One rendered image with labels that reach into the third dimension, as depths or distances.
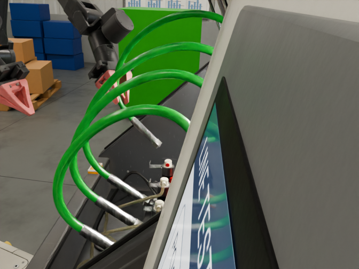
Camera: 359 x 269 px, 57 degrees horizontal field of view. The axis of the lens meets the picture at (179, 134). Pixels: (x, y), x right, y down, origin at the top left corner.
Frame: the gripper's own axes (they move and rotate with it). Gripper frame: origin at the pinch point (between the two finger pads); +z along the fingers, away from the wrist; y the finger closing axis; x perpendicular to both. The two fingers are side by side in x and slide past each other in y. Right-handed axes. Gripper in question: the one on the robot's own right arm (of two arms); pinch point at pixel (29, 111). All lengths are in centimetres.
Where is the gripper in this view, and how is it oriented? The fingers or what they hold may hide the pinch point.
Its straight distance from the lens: 77.1
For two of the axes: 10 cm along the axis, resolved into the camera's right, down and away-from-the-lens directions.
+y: 6.9, -5.4, -4.8
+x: 3.3, -3.6, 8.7
